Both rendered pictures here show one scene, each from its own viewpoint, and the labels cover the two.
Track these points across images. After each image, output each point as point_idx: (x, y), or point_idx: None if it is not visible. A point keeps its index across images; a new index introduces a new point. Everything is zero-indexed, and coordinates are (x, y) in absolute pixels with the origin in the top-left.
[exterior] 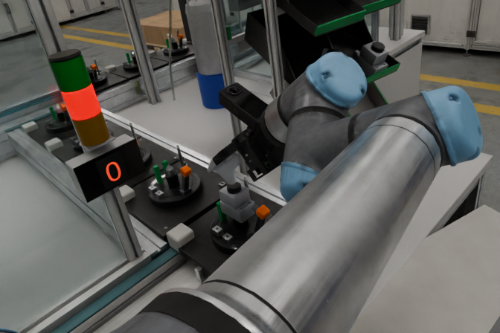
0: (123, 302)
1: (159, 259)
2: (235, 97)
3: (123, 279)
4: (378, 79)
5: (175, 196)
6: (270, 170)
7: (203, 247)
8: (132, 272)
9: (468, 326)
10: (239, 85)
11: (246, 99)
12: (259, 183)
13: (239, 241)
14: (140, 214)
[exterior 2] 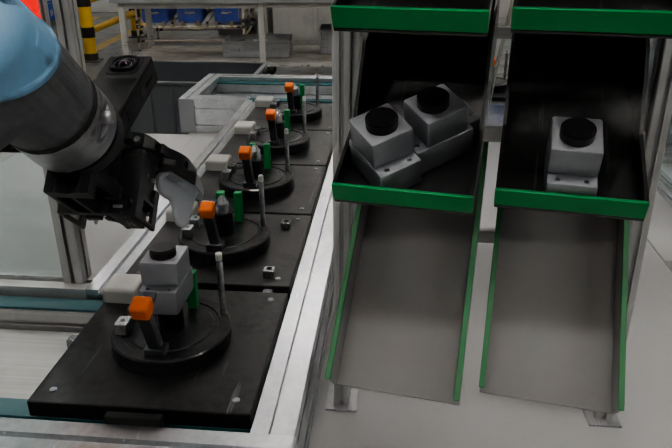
0: (15, 322)
1: (88, 303)
2: (110, 72)
3: (39, 295)
4: (564, 212)
5: (199, 244)
6: (64, 211)
7: (115, 321)
8: (54, 295)
9: None
10: (145, 62)
11: (116, 81)
12: (317, 304)
13: (131, 340)
14: (155, 242)
